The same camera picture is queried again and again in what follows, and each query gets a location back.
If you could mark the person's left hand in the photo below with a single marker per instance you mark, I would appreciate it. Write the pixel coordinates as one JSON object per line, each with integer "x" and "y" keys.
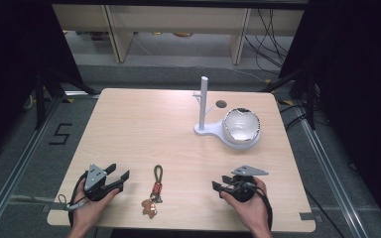
{"x": 87, "y": 211}

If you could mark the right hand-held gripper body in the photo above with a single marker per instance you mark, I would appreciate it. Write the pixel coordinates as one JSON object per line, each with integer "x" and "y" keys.
{"x": 243, "y": 190}

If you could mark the yellow round object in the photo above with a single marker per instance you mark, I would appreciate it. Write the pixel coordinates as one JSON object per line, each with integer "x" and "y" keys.
{"x": 182, "y": 34}

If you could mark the grey tape strip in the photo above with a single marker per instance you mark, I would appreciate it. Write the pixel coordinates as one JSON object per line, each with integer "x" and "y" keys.
{"x": 311, "y": 216}

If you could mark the white key holder stand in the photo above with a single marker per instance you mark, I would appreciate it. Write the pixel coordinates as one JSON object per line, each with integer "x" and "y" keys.
{"x": 203, "y": 105}

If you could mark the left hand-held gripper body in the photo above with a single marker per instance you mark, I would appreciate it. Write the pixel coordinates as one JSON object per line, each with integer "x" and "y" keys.
{"x": 94, "y": 180}

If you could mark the black metal stand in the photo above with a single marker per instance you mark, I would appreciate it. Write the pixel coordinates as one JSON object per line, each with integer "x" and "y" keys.
{"x": 41, "y": 99}
{"x": 309, "y": 95}

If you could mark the silver bowl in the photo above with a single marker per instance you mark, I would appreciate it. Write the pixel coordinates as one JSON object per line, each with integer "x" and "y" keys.
{"x": 241, "y": 127}

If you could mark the black curtain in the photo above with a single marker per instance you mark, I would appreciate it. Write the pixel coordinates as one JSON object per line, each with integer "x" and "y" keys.
{"x": 13, "y": 66}
{"x": 354, "y": 82}

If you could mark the aluminium floor rail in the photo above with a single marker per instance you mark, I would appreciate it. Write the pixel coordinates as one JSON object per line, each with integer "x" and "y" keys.
{"x": 16, "y": 165}
{"x": 330, "y": 172}

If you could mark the person's right hand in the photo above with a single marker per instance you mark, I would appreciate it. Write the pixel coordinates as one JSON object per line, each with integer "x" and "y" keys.
{"x": 253, "y": 211}

